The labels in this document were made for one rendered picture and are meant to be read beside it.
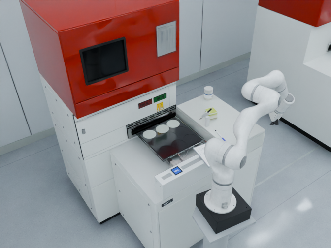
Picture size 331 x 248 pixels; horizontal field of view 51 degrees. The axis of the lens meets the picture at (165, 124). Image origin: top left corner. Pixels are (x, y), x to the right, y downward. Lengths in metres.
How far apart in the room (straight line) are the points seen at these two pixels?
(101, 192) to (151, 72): 1.07
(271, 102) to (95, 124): 1.18
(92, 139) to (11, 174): 1.58
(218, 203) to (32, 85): 2.46
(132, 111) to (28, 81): 1.57
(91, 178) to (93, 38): 1.12
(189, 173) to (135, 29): 0.96
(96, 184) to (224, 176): 1.20
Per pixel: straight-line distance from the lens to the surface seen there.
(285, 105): 2.38
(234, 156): 1.82
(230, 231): 2.15
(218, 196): 2.03
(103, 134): 2.52
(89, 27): 2.07
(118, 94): 2.34
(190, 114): 2.68
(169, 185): 2.20
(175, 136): 2.57
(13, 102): 3.89
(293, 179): 3.67
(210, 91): 2.80
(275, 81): 2.05
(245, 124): 1.89
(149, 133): 2.61
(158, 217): 2.36
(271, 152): 3.89
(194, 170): 2.26
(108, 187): 2.88
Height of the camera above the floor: 2.57
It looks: 38 degrees down
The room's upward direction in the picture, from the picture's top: 2 degrees counter-clockwise
